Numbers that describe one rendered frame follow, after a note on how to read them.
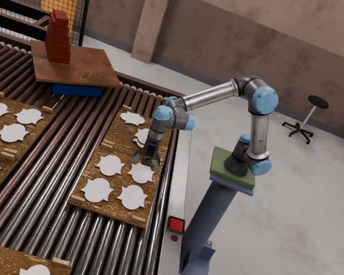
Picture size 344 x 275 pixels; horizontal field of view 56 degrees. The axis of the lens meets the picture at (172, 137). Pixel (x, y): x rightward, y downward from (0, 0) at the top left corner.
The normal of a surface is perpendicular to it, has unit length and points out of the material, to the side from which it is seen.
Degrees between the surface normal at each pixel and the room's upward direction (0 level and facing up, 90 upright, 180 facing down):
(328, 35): 90
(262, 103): 79
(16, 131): 0
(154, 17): 90
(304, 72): 90
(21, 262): 0
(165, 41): 90
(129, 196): 0
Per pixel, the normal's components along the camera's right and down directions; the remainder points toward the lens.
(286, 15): -0.22, 0.52
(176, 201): 0.31, -0.77
